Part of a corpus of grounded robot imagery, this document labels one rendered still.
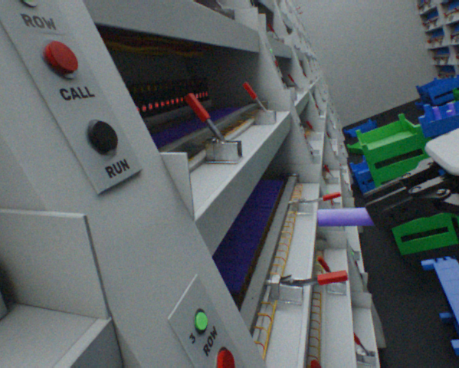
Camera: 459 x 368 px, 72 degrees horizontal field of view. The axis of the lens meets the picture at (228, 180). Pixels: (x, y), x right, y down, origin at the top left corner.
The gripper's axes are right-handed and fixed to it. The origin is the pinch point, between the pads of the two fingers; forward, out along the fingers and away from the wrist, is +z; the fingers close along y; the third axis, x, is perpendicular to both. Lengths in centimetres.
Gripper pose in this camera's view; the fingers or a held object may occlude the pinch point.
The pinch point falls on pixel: (390, 205)
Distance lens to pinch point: 35.2
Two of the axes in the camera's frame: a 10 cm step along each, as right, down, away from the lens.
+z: -7.9, 4.5, 4.2
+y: -2.9, 3.3, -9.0
